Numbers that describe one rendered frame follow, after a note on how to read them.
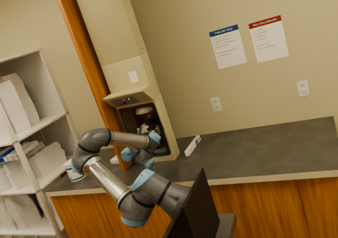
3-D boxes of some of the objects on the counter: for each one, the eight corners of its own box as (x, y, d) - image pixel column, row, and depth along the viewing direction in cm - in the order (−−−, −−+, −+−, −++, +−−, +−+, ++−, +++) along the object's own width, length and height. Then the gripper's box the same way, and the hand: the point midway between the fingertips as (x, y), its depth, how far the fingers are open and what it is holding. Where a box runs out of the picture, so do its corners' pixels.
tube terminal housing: (150, 149, 264) (118, 58, 244) (186, 144, 250) (155, 48, 230) (137, 164, 242) (100, 66, 223) (175, 160, 228) (140, 55, 209)
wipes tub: (77, 173, 262) (70, 157, 258) (90, 172, 256) (83, 156, 252) (67, 182, 250) (60, 165, 246) (80, 181, 245) (73, 164, 241)
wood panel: (150, 142, 280) (91, -23, 245) (153, 141, 279) (94, -25, 243) (122, 171, 238) (47, -23, 202) (125, 171, 237) (51, -25, 201)
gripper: (148, 157, 204) (160, 143, 221) (138, 131, 199) (152, 118, 216) (137, 158, 207) (150, 144, 225) (127, 132, 203) (141, 120, 220)
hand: (147, 132), depth 222 cm, fingers open, 13 cm apart
